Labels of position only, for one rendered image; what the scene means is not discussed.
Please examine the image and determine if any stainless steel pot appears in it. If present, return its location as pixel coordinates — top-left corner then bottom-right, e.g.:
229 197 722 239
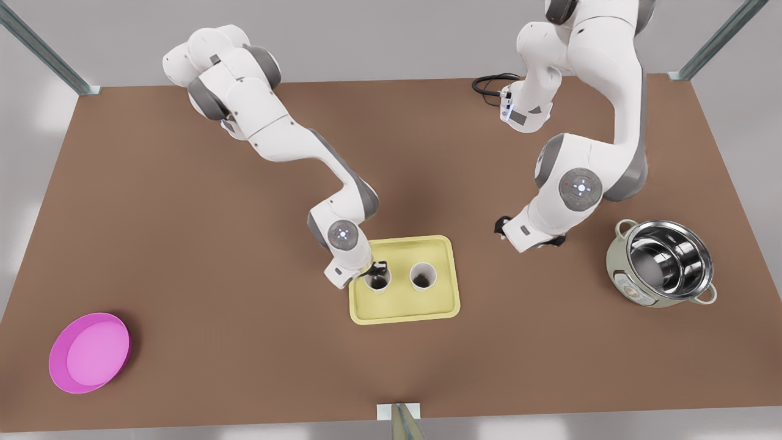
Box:
606 219 718 309

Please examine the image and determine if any silver frame post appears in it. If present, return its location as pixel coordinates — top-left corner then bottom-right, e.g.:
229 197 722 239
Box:
667 0 769 82
0 5 102 97
376 403 426 440

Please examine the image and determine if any black cable loop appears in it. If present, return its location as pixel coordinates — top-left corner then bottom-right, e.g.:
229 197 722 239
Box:
472 73 522 109

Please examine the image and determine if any yellow rectangular tray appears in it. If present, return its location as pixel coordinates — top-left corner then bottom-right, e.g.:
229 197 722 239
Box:
349 235 461 326

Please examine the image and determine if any pink round plate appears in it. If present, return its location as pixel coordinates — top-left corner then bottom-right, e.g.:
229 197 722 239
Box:
49 312 132 394

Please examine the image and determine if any white IKEA cup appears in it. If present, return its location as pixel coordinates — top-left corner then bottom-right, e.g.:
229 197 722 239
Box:
365 267 392 295
409 262 437 292

